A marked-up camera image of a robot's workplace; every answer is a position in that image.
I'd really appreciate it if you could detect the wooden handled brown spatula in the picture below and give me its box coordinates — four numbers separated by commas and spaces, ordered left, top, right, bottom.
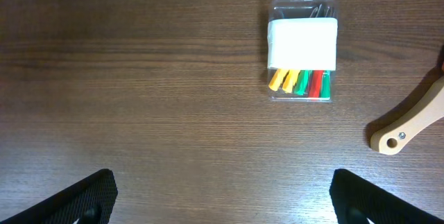
370, 76, 443, 155

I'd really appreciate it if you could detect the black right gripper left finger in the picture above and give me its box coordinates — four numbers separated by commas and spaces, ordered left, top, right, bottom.
2, 169, 118, 224

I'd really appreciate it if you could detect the clear box of wall plugs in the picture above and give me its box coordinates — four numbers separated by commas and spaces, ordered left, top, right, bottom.
267, 0, 339, 103

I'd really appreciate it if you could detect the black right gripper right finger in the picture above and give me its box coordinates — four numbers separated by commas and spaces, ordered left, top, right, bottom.
330, 169, 443, 224

